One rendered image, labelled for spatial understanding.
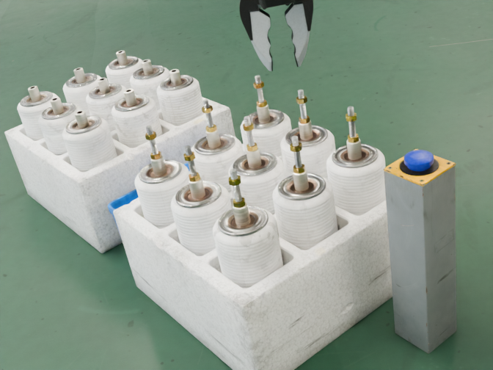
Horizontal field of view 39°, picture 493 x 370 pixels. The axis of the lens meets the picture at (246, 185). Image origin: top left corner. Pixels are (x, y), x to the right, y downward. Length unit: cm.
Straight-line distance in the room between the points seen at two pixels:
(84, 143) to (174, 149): 20
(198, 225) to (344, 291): 26
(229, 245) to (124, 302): 40
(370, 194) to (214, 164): 28
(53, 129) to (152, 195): 42
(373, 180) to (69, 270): 68
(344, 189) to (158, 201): 31
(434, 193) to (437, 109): 89
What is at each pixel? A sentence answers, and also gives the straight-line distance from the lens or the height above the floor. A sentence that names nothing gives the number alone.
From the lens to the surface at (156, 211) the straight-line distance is 120.
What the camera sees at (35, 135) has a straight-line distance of 166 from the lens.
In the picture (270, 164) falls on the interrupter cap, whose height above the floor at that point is 25.
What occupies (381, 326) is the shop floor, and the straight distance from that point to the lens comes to 119.
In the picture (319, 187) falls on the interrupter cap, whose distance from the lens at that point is 107.
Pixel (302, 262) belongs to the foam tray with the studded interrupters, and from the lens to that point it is 105.
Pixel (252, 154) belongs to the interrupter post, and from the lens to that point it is 115.
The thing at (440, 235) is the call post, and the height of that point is 21.
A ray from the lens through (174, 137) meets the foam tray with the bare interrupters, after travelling 149.
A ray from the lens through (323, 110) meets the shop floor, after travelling 189.
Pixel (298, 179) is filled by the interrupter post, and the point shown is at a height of 27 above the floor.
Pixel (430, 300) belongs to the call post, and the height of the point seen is 11.
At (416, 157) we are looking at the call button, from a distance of 98.
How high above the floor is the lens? 82
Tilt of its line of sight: 31 degrees down
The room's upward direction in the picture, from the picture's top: 11 degrees counter-clockwise
